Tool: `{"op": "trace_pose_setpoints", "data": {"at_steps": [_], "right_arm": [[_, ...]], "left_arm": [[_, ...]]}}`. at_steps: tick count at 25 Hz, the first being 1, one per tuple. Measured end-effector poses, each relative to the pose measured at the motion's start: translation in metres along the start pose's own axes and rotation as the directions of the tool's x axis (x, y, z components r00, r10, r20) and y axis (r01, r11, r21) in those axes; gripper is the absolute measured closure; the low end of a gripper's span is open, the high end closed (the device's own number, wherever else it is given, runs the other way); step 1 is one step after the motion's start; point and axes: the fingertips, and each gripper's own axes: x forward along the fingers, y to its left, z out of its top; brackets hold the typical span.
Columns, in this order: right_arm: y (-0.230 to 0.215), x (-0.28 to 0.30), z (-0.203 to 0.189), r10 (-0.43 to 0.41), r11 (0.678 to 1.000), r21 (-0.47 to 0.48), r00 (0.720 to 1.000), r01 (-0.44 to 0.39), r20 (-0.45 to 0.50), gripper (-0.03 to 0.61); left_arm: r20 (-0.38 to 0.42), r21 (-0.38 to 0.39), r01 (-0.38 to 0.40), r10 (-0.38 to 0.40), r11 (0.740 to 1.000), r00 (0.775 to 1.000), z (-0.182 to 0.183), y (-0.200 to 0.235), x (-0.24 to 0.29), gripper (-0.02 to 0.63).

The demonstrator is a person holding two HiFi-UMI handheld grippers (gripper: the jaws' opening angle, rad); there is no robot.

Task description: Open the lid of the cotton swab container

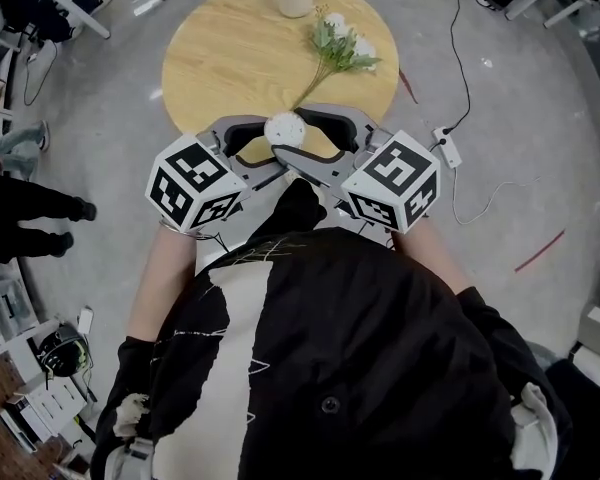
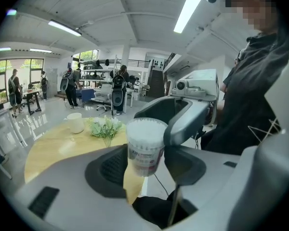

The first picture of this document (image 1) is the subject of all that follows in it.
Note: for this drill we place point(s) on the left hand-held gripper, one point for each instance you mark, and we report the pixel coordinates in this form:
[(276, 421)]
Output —
[(195, 183)]

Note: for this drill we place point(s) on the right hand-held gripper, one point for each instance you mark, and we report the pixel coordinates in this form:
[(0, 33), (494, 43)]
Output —
[(395, 183)]

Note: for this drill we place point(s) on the small white jar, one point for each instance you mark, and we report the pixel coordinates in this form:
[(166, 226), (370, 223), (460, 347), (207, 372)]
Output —
[(292, 144)]

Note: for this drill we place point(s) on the person's right forearm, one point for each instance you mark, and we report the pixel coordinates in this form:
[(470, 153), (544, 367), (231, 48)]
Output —
[(430, 258)]

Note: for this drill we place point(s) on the person's left forearm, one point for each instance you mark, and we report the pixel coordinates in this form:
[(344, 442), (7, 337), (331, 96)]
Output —
[(162, 288)]

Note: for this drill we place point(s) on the person's white clog shoe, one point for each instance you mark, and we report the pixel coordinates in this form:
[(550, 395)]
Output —
[(294, 177)]

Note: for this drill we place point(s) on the person's black trouser leg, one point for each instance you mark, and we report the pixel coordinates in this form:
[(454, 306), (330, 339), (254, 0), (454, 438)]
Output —
[(292, 213)]

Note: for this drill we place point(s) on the round wooden table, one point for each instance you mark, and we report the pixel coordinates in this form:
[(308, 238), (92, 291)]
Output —
[(240, 58)]

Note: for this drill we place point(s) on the artificial white flower bouquet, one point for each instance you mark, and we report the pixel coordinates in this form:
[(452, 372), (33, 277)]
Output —
[(340, 45)]

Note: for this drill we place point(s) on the red floor tape strip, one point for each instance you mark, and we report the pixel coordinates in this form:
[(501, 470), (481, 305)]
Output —
[(409, 87), (540, 250)]

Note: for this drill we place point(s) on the thin silver bangle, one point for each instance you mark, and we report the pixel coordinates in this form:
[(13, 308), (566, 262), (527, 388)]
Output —
[(172, 230)]

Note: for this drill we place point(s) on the white power strip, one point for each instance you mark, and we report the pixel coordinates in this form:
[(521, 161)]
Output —
[(447, 147)]

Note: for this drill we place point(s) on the white table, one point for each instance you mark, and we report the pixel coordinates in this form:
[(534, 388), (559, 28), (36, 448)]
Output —
[(530, 0), (82, 15)]

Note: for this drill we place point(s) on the person's black and white shirt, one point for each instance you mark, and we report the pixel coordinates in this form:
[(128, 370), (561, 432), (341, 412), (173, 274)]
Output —
[(355, 368)]

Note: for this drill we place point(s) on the white flat device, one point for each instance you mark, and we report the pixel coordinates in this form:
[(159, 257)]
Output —
[(85, 320)]

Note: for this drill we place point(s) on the black and green helmet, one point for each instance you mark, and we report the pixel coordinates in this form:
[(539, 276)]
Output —
[(60, 350)]

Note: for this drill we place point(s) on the clear storage bins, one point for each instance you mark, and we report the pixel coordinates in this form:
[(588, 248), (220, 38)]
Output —
[(10, 308)]

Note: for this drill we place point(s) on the white drawer unit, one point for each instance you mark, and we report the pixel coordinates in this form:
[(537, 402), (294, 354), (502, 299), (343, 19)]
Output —
[(45, 413)]

